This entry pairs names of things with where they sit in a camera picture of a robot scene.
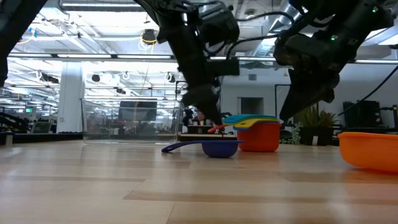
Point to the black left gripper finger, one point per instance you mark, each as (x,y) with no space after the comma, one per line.
(205,102)

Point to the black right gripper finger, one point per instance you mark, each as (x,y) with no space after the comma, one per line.
(301,96)

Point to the teal measuring cup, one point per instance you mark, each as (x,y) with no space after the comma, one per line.
(248,118)

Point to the yellow measuring cup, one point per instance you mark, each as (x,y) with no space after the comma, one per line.
(261,123)

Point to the dark indigo measuring cup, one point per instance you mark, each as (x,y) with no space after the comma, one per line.
(219,149)

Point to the red measuring cup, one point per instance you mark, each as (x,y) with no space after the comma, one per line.
(258,138)

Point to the orange measuring cup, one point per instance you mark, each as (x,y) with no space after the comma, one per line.
(370,152)

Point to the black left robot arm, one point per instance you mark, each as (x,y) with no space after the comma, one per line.
(12,31)

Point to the person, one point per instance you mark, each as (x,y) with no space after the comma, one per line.
(201,117)

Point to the green plant in dark pot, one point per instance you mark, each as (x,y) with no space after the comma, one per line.
(314,133)

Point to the black background equipment rack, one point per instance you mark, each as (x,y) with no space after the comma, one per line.
(360,115)

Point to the dark background monitor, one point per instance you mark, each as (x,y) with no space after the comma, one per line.
(136,111)

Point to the linear ceiling light bar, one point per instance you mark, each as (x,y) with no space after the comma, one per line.
(93,56)

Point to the white pillar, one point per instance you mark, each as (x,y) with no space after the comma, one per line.
(71,99)

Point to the black background machine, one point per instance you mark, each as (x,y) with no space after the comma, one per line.
(15,121)

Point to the black background station frame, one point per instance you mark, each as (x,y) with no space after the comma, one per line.
(180,81)
(275,99)

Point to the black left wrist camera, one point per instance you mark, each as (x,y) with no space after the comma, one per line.
(219,23)

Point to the black ceiling dome camera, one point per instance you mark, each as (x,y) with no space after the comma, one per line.
(149,36)

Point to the black aluminium table frame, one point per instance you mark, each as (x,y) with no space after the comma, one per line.
(46,137)

